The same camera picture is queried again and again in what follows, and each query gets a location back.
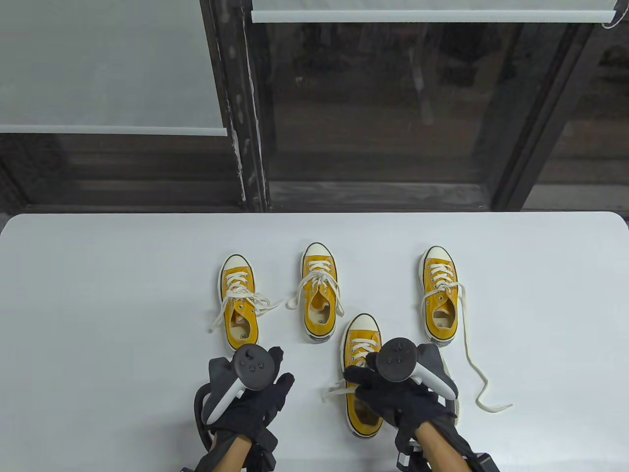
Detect black window post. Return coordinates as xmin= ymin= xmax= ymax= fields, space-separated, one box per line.
xmin=491 ymin=22 xmax=598 ymax=212
xmin=199 ymin=0 xmax=271 ymax=213

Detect white blind cord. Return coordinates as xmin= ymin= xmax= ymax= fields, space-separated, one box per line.
xmin=600 ymin=0 xmax=629 ymax=29

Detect person's right forearm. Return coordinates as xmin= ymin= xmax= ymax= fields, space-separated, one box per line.
xmin=415 ymin=422 xmax=467 ymax=472

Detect person's left hand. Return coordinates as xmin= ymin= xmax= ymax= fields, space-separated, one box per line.
xmin=211 ymin=347 xmax=295 ymax=443

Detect person's right hand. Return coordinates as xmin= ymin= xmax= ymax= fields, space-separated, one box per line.
xmin=343 ymin=352 xmax=457 ymax=443

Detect person's left forearm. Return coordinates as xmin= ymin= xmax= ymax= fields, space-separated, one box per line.
xmin=194 ymin=435 xmax=254 ymax=472

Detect white roller blind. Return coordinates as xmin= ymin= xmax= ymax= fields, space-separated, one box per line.
xmin=252 ymin=0 xmax=617 ymax=23
xmin=0 ymin=0 xmax=228 ymax=137

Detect white and grey controller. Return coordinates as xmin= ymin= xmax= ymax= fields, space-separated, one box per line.
xmin=378 ymin=337 xmax=460 ymax=402
xmin=202 ymin=344 xmax=277 ymax=427

